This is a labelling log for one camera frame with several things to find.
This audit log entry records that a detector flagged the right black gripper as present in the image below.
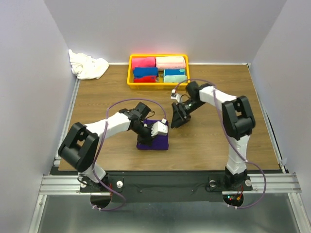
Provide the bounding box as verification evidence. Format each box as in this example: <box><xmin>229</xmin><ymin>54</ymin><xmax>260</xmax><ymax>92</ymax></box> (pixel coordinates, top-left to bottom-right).
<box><xmin>170</xmin><ymin>99</ymin><xmax>205</xmax><ymax>129</ymax></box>

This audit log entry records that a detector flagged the purple towel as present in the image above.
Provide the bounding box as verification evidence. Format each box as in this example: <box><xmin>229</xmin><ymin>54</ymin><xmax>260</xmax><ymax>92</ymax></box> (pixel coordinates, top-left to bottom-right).
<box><xmin>136</xmin><ymin>119</ymin><xmax>169</xmax><ymax>150</ymax></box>

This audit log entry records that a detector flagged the white towel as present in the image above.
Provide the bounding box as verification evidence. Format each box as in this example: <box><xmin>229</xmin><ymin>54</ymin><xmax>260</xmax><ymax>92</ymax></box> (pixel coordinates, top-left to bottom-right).
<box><xmin>68</xmin><ymin>50</ymin><xmax>109</xmax><ymax>80</ymax></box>

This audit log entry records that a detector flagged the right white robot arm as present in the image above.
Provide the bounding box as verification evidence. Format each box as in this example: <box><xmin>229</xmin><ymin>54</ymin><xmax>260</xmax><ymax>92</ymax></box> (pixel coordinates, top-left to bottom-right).
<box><xmin>171</xmin><ymin>80</ymin><xmax>256</xmax><ymax>189</ymax></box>

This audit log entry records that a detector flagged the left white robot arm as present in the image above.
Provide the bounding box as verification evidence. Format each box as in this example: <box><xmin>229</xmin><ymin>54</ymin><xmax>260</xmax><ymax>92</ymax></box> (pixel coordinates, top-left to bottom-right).
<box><xmin>58</xmin><ymin>102</ymin><xmax>153</xmax><ymax>191</ymax></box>

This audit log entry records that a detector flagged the teal mint rolled towel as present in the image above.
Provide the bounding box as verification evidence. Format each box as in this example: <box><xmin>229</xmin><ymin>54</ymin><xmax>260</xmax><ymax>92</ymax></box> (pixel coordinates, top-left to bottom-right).
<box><xmin>163</xmin><ymin>69</ymin><xmax>187</xmax><ymax>83</ymax></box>

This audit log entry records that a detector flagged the red rolled towel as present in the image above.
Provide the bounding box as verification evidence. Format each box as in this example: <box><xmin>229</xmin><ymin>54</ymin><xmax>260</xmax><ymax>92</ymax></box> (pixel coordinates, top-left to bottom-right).
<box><xmin>133</xmin><ymin>75</ymin><xmax>157</xmax><ymax>83</ymax></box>

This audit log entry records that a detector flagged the light pink rolled towel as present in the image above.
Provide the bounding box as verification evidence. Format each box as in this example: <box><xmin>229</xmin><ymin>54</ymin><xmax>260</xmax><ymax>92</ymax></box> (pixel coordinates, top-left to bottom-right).
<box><xmin>155</xmin><ymin>56</ymin><xmax>186</xmax><ymax>71</ymax></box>

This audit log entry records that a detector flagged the blue rolled towel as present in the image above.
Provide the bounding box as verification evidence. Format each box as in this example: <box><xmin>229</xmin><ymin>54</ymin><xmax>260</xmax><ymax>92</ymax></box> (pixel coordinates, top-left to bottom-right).
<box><xmin>133</xmin><ymin>67</ymin><xmax>158</xmax><ymax>78</ymax></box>

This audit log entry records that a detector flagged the hot pink rolled towel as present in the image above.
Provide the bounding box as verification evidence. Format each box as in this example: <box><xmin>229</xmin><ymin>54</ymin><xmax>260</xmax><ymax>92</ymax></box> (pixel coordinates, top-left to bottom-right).
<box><xmin>131</xmin><ymin>57</ymin><xmax>156</xmax><ymax>69</ymax></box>

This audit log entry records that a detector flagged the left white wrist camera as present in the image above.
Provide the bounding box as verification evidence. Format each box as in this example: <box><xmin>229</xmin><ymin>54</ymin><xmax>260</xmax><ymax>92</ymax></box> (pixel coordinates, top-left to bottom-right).
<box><xmin>151</xmin><ymin>118</ymin><xmax>168</xmax><ymax>137</ymax></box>

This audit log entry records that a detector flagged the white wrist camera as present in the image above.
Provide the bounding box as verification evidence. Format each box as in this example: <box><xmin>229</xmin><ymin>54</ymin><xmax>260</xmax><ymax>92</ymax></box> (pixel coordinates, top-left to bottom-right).
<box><xmin>151</xmin><ymin>118</ymin><xmax>168</xmax><ymax>137</ymax></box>
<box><xmin>171</xmin><ymin>89</ymin><xmax>181</xmax><ymax>103</ymax></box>

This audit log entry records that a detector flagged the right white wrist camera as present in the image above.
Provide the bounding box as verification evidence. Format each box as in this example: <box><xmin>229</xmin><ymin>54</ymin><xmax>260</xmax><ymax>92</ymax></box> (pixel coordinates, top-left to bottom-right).
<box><xmin>171</xmin><ymin>89</ymin><xmax>181</xmax><ymax>103</ymax></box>

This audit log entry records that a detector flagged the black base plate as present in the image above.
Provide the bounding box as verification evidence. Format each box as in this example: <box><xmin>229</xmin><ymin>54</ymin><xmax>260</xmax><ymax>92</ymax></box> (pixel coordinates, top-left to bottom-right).
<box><xmin>78</xmin><ymin>170</ymin><xmax>253</xmax><ymax>203</ymax></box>

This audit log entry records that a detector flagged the aluminium frame rail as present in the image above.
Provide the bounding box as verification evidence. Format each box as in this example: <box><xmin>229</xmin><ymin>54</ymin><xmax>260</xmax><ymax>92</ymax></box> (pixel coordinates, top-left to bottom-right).
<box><xmin>39</xmin><ymin>173</ymin><xmax>302</xmax><ymax>195</ymax></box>

